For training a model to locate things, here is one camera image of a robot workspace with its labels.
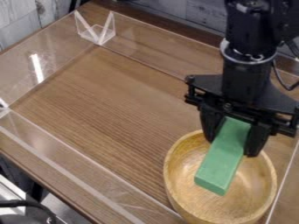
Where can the clear acrylic corner bracket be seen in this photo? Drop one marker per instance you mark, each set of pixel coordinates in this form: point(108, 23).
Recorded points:
point(99, 34)

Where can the green rectangular block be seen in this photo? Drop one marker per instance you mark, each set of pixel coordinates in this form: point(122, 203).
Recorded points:
point(220, 163)

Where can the brown wooden bowl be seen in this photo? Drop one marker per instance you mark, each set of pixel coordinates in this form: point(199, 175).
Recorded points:
point(251, 193)

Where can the clear acrylic tray wall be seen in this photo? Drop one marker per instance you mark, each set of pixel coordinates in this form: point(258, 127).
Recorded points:
point(91, 113)

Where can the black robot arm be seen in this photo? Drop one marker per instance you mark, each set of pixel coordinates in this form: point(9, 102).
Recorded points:
point(259, 26)

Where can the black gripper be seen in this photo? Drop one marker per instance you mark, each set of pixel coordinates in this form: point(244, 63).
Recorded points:
point(242, 93)

